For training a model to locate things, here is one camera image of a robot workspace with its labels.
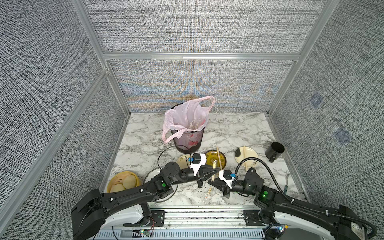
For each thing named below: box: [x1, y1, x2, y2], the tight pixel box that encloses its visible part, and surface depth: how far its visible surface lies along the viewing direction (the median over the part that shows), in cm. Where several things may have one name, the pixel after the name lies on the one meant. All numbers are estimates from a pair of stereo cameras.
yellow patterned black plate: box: [205, 149, 227, 170], surface depth 97 cm
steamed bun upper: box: [122, 175, 137, 190], surface depth 81 cm
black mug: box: [265, 141, 285, 163], surface depth 93 cm
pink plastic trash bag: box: [162, 95, 215, 143], surface depth 87 cm
